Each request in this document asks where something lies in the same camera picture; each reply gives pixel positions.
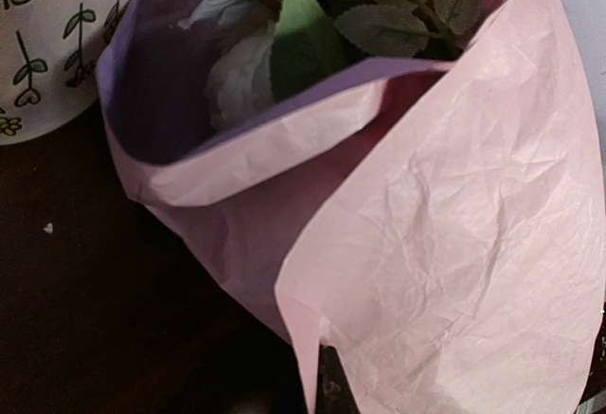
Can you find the patterned mug orange inside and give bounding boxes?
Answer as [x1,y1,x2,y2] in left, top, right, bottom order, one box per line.
[1,0,130,146]

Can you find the purple pink wrapping paper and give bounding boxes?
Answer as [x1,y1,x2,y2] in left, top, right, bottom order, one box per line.
[97,0,605,413]

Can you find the white fake flower stem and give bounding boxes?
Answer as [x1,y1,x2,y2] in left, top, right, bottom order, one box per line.
[205,20,275,132]

